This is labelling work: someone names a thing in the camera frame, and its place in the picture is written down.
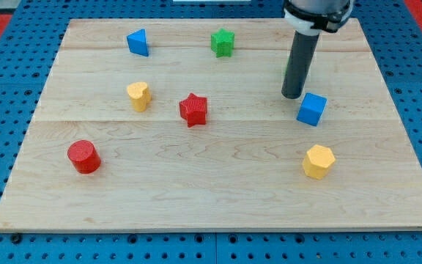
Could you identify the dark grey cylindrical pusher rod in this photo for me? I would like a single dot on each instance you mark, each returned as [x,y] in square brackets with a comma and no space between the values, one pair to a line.
[299,62]

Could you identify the blue wooden cube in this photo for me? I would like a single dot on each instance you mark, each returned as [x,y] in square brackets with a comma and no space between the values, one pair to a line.
[311,109]

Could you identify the yellow wooden hexagon block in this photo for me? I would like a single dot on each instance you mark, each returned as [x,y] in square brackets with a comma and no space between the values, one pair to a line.
[318,161]

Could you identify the green wooden star block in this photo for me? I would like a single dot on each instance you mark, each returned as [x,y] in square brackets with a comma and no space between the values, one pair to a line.
[222,43]

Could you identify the red wooden star block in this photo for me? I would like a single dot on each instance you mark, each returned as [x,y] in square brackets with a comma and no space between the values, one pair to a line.
[193,110]

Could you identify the blue wooden triangle block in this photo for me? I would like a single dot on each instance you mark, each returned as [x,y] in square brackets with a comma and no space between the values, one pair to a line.
[137,43]

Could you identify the yellow wooden heart block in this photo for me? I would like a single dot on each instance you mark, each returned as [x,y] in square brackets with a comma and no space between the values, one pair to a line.
[139,95]

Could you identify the light wooden board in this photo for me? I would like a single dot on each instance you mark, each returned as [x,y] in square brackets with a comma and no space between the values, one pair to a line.
[242,171]

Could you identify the red wooden cylinder block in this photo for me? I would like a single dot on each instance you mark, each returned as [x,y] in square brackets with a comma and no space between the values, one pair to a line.
[83,156]

